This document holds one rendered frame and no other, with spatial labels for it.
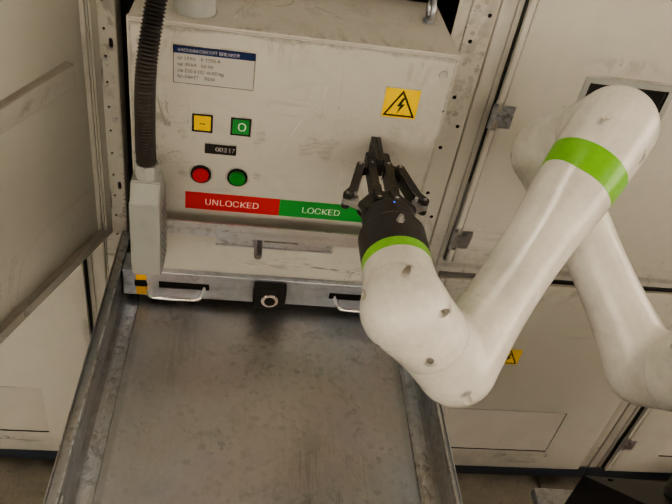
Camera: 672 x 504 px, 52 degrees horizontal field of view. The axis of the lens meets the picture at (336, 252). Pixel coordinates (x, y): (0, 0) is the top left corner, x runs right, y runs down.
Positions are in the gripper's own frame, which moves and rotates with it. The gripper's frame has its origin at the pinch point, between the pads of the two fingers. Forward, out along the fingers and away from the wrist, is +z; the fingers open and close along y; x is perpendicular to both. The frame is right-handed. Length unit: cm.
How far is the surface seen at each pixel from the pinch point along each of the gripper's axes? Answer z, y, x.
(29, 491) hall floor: 13, -72, -123
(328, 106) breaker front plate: 3.8, -8.3, 5.7
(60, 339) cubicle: 22, -60, -71
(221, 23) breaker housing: 6.0, -25.4, 16.1
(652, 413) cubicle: 22, 98, -88
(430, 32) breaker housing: 12.5, 7.1, 16.1
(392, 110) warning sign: 3.8, 1.8, 6.2
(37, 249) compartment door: 6, -57, -30
